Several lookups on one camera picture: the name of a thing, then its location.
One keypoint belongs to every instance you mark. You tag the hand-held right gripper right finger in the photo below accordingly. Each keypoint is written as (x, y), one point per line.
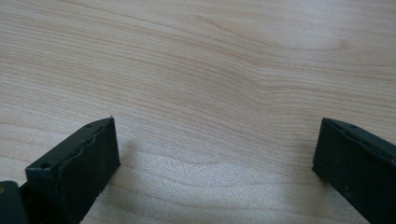
(358, 165)

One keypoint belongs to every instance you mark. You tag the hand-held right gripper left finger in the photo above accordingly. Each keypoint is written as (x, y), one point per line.
(74, 174)

